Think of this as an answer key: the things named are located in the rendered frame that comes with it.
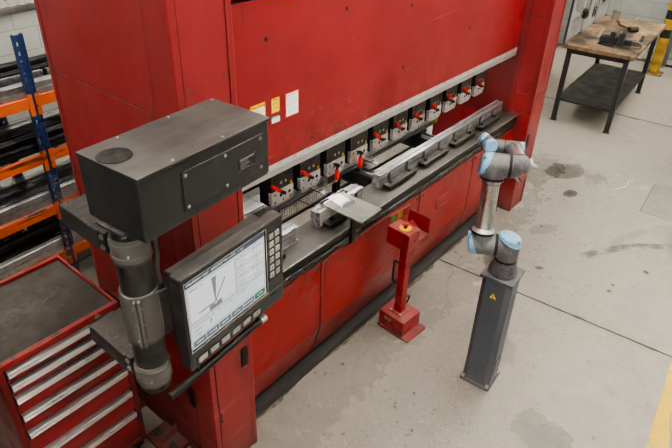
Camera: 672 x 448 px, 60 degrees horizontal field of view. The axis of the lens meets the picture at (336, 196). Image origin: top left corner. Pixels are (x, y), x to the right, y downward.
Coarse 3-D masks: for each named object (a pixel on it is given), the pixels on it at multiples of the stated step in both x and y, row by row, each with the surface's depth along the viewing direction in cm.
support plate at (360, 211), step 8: (344, 192) 324; (360, 200) 317; (328, 208) 311; (344, 208) 309; (352, 208) 310; (360, 208) 310; (368, 208) 310; (376, 208) 310; (352, 216) 303; (360, 216) 303; (368, 216) 303
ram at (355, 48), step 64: (256, 0) 222; (320, 0) 250; (384, 0) 287; (448, 0) 336; (512, 0) 404; (256, 64) 234; (320, 64) 266; (384, 64) 307; (448, 64) 363; (320, 128) 283
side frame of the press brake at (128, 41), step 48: (48, 0) 213; (96, 0) 192; (144, 0) 174; (192, 0) 175; (48, 48) 228; (96, 48) 204; (144, 48) 185; (192, 48) 181; (96, 96) 217; (144, 96) 196; (192, 96) 188; (240, 192) 222; (192, 240) 212; (192, 384) 263; (240, 384) 268; (192, 432) 286; (240, 432) 284
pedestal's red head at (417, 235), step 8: (408, 216) 350; (416, 216) 345; (424, 216) 341; (392, 224) 337; (400, 224) 338; (416, 224) 348; (424, 224) 343; (392, 232) 336; (400, 232) 332; (408, 232) 331; (416, 232) 332; (424, 232) 345; (392, 240) 338; (400, 240) 334; (408, 240) 329; (416, 240) 335; (424, 240) 343; (400, 248) 336; (408, 248) 332
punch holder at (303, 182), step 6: (318, 156) 289; (306, 162) 284; (312, 162) 287; (318, 162) 291; (294, 168) 283; (300, 168) 281; (306, 168) 285; (312, 168) 289; (318, 168) 293; (294, 174) 285; (300, 174) 283; (312, 174) 290; (318, 174) 294; (294, 180) 288; (300, 180) 284; (306, 180) 288; (312, 180) 292; (318, 180) 296; (294, 186) 289; (300, 186) 286; (306, 186) 290
